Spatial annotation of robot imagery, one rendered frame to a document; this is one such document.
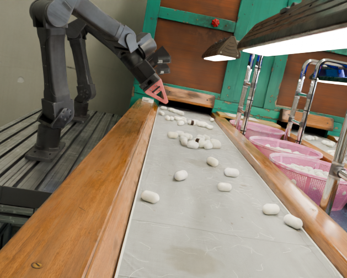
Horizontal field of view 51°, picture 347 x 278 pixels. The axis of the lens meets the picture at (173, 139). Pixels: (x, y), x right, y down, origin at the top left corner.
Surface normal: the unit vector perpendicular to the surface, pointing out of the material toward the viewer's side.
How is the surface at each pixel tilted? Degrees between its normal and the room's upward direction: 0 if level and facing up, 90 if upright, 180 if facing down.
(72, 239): 0
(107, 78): 90
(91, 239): 0
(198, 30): 91
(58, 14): 90
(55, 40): 103
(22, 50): 90
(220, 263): 0
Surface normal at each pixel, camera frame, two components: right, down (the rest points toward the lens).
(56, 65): 0.69, 0.28
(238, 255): 0.19, -0.96
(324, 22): -0.98, -0.18
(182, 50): 0.01, 0.20
